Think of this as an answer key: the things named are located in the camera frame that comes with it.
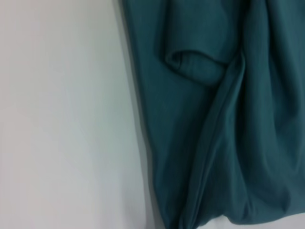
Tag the teal T-shirt with white print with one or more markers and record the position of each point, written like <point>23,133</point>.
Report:
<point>214,119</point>

